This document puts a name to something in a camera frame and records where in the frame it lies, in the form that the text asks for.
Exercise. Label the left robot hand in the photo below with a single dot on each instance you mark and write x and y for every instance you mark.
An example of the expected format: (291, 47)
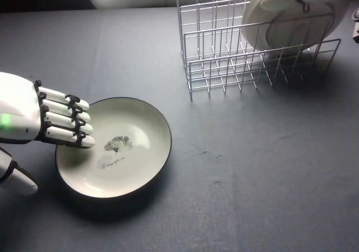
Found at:
(16, 109)

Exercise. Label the white plate with dark rim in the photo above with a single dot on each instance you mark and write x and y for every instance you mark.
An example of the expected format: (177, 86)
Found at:
(261, 19)
(126, 165)

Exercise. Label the grey table cloth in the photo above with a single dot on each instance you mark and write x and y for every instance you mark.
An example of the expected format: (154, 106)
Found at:
(252, 165)

